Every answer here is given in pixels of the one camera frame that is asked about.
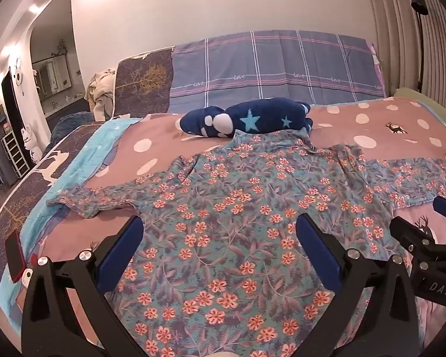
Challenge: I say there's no dark tree-print bedspread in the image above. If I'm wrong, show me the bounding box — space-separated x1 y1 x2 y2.
0 122 110 307

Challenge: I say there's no red phone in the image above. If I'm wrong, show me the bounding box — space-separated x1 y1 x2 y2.
4 229 27 284

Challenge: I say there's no teal floral shirt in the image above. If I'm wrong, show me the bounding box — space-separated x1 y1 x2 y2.
46 128 446 357

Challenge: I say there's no beige clothes pile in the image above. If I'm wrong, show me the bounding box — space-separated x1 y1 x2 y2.
84 69 117 122

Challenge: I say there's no wall mirror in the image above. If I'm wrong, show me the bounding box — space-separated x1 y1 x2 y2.
32 54 73 96

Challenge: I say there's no black floor lamp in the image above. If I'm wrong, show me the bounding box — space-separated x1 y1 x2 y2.
410 0 431 94

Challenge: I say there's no black tall panel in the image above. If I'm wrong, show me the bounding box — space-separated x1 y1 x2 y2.
1 66 27 159

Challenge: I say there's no white shelf rack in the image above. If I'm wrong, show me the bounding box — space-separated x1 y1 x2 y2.
1 132 29 180

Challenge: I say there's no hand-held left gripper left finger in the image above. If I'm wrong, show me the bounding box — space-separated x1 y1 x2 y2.
21 215 145 357

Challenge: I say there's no dark tree-print pillow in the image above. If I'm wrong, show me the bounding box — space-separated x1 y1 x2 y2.
112 46 176 119

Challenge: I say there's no dark blue knitted blanket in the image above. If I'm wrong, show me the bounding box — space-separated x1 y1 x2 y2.
46 112 98 146

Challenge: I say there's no beige curtain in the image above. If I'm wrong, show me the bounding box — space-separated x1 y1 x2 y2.
364 0 446 121

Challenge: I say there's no navy star plush toy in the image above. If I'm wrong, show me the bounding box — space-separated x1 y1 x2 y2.
176 97 315 139

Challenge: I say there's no pink polka dot bed sheet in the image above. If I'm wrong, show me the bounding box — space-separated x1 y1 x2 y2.
0 97 446 357

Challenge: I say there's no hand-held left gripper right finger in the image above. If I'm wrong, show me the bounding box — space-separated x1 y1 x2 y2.
295 214 420 357

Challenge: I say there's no purple pillow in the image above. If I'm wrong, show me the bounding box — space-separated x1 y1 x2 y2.
368 43 390 98

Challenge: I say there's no white cat figurine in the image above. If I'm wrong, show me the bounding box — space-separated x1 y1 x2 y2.
20 124 44 159

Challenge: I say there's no blue plaid pillow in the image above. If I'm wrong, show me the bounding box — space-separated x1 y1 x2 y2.
169 30 388 114

